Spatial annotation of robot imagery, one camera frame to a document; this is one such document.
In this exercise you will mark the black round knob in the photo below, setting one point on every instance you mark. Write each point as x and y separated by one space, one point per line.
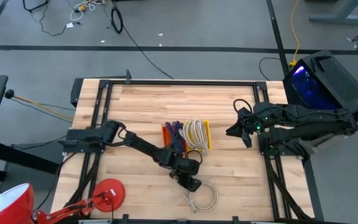
9 94

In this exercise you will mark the black aluminium table frame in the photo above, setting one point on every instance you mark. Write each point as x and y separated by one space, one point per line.
182 82

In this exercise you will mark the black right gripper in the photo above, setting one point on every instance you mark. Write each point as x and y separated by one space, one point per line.
259 118

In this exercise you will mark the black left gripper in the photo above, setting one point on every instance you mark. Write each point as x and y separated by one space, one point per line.
183 168

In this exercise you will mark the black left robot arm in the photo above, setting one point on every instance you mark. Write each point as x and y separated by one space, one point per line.
145 147

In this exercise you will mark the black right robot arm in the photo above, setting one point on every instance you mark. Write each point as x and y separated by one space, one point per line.
315 119

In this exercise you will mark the orange plastic basket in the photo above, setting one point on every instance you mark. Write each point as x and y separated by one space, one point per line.
166 137

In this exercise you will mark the yellow plastic basket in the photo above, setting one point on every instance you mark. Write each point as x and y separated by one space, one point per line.
209 137

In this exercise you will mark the yellow rod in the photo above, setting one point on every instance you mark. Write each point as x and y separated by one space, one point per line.
42 107

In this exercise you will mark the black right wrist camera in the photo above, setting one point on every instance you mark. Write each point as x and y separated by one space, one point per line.
248 141

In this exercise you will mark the red desk lamp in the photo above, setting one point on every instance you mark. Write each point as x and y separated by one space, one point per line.
109 194

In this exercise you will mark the black computer case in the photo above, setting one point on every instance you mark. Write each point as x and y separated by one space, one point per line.
337 74

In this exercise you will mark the grey desk leg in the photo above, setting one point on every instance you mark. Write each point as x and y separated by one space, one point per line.
337 18

